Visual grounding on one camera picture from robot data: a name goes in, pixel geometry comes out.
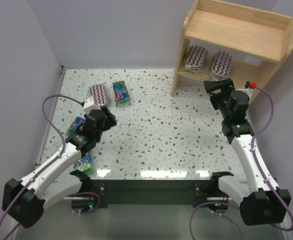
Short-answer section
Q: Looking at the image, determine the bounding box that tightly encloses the purple zigzag sponge pack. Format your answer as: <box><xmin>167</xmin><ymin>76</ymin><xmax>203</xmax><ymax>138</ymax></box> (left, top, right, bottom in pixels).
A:
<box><xmin>184</xmin><ymin>45</ymin><xmax>208</xmax><ymax>73</ymax></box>
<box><xmin>89</xmin><ymin>84</ymin><xmax>109</xmax><ymax>106</ymax></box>
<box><xmin>210</xmin><ymin>50</ymin><xmax>233</xmax><ymax>82</ymax></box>

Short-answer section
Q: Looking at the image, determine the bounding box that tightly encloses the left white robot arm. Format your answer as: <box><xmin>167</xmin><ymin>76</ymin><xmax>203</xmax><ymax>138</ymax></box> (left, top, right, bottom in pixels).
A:
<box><xmin>2</xmin><ymin>106</ymin><xmax>117</xmax><ymax>229</ymax></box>

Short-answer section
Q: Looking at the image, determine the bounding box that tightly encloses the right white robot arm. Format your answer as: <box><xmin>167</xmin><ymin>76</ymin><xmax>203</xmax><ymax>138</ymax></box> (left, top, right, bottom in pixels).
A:
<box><xmin>204</xmin><ymin>79</ymin><xmax>291</xmax><ymax>226</ymax></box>

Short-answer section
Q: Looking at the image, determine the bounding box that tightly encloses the wooden two-tier shelf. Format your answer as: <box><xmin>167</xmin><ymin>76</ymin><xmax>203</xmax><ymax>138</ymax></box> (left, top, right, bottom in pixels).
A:
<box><xmin>170</xmin><ymin>0</ymin><xmax>293</xmax><ymax>116</ymax></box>

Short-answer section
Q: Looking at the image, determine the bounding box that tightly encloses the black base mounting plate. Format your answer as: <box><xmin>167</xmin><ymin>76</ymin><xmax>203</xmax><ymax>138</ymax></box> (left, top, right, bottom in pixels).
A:
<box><xmin>60</xmin><ymin>178</ymin><xmax>240</xmax><ymax>209</ymax></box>

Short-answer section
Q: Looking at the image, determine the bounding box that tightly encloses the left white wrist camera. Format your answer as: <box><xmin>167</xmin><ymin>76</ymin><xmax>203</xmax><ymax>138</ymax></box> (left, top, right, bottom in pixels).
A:
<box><xmin>81</xmin><ymin>96</ymin><xmax>101</xmax><ymax>115</ymax></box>

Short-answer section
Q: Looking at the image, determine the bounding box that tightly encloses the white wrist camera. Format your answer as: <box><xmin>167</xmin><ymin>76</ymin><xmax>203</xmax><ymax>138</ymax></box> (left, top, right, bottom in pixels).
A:
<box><xmin>240</xmin><ymin>81</ymin><xmax>257</xmax><ymax>98</ymax></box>
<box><xmin>81</xmin><ymin>96</ymin><xmax>101</xmax><ymax>115</ymax></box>

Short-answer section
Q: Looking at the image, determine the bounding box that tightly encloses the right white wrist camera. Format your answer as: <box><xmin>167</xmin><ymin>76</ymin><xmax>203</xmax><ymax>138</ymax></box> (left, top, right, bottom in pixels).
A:
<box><xmin>240</xmin><ymin>81</ymin><xmax>257</xmax><ymax>98</ymax></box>

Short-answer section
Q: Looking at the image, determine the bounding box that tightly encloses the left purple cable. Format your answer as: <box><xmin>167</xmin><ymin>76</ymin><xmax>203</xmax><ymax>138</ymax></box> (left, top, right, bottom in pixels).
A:
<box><xmin>0</xmin><ymin>94</ymin><xmax>102</xmax><ymax>240</ymax></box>

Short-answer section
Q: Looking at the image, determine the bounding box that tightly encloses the aluminium frame rail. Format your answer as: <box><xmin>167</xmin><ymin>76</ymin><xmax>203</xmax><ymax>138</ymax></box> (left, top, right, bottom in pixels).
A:
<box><xmin>31</xmin><ymin>65</ymin><xmax>69</xmax><ymax>176</ymax></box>

